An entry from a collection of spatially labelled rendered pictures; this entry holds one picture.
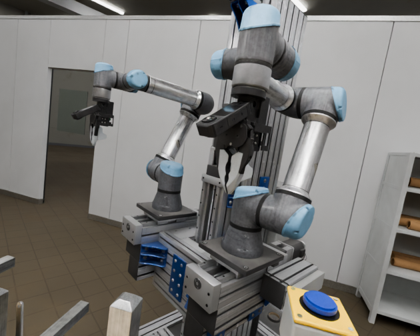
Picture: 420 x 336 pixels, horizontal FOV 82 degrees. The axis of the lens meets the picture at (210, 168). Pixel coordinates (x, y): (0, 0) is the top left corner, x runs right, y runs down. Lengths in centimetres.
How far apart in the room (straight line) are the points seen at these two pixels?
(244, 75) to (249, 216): 48
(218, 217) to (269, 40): 75
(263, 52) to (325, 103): 45
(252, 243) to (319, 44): 255
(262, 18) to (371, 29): 272
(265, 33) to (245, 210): 53
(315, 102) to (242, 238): 52
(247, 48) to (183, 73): 277
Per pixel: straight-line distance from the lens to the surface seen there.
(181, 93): 120
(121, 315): 42
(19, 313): 71
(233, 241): 86
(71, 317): 89
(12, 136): 510
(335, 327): 36
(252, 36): 51
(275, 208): 78
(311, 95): 94
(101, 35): 407
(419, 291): 345
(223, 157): 50
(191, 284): 86
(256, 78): 49
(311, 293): 38
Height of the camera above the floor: 141
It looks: 7 degrees down
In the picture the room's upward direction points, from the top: 9 degrees clockwise
